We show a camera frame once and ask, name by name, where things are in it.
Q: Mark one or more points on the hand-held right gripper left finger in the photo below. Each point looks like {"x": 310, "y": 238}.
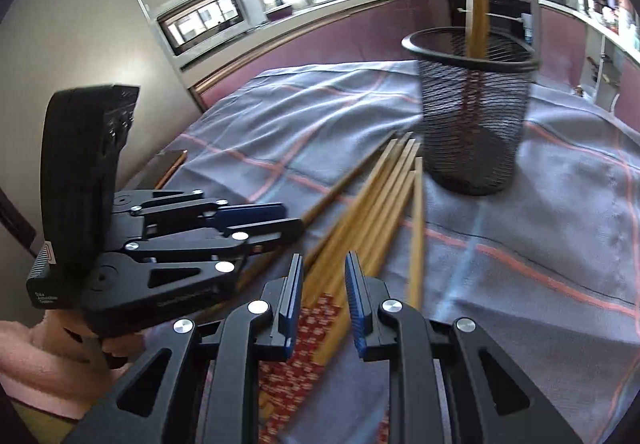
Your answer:
{"x": 292, "y": 309}

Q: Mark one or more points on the person's left hand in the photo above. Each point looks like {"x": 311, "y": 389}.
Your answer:
{"x": 122, "y": 347}

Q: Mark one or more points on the pile of wooden chopsticks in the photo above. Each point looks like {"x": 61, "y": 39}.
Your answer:
{"x": 370, "y": 224}

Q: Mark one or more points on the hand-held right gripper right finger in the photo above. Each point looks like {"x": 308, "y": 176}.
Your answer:
{"x": 356, "y": 309}

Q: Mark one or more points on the pink kitchen base cabinets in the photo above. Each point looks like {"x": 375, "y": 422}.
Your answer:
{"x": 325, "y": 38}
{"x": 565, "y": 38}

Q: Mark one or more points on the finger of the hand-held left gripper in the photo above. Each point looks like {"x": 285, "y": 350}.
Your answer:
{"x": 270, "y": 231}
{"x": 250, "y": 214}

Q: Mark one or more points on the grey refrigerator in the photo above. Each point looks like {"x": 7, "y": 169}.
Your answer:
{"x": 75, "y": 48}

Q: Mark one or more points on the black mesh utensil holder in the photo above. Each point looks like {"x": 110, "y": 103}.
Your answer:
{"x": 475, "y": 123}

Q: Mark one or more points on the white microwave oven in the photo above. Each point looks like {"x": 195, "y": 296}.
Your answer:
{"x": 210, "y": 18}

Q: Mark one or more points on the grey checked tablecloth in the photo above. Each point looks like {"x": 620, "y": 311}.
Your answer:
{"x": 500, "y": 274}

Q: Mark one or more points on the person's left forearm pink sleeve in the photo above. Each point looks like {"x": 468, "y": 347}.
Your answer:
{"x": 30, "y": 364}

